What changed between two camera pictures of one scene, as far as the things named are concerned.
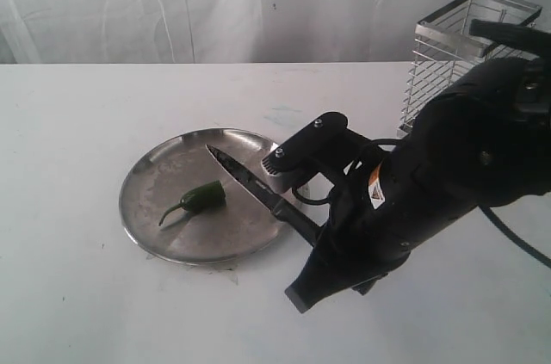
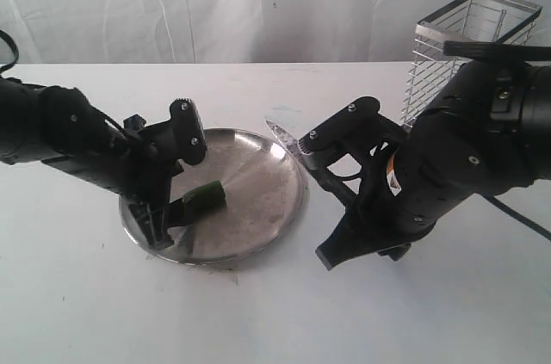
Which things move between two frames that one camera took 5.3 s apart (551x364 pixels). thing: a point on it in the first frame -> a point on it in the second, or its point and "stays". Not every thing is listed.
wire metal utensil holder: (445, 49) stays
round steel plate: (180, 162) stays
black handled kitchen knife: (290, 218) -> (350, 121)
